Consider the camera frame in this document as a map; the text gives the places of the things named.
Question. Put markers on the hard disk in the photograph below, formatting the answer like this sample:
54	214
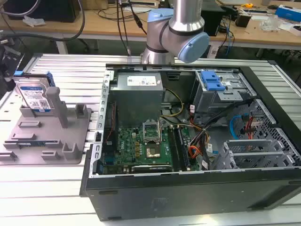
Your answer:
35	93

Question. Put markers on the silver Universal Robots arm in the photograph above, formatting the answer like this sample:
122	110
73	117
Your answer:
178	26

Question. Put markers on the silver disk bay cage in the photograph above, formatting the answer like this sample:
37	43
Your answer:
223	94

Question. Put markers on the clear plastic bag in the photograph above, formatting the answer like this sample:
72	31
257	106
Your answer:
34	20

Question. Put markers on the grey parts rack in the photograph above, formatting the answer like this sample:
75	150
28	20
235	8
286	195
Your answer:
44	131

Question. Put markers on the RAM stick on rack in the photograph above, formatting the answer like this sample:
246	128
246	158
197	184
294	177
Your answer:
30	142

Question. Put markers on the wooden desk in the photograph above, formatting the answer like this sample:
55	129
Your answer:
98	26

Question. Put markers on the grey power supply unit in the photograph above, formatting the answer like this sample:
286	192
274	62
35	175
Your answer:
137	96

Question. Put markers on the green motherboard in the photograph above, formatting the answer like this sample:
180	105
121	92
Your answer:
141	150

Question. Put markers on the CPU socket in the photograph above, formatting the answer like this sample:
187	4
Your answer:
153	152

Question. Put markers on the expansion slot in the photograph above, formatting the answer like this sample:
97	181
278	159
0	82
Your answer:
151	167

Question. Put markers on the RAM slot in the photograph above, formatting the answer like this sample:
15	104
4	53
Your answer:
179	148

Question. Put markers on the blue drive bay latch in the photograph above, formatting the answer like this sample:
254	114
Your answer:
212	81

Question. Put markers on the black open PC case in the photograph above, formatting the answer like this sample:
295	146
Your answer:
188	188

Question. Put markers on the black box on desk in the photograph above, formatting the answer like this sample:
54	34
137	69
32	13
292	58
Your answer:
243	18

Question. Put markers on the blue white box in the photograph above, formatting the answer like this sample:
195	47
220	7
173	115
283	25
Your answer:
288	13

